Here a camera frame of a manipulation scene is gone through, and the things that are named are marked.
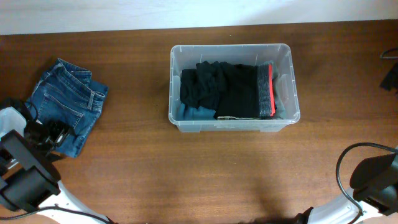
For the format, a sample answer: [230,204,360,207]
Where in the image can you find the clear plastic storage bin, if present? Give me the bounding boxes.
[169,44,300,133]

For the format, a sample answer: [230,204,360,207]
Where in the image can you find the light blue jeans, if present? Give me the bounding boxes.
[216,60,286,121]

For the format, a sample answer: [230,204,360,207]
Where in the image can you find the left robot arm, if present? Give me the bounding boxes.
[1,98,112,224]

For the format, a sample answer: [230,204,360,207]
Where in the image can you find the small blue denim cloth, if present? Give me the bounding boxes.
[177,103,216,121]

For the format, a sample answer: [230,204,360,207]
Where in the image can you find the black garment with red stripe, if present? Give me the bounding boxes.
[214,61,277,120]

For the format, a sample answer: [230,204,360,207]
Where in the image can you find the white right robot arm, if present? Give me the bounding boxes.
[294,142,397,223]

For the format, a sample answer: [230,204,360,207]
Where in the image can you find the dark blue jeans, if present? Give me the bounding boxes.
[27,58,109,157]

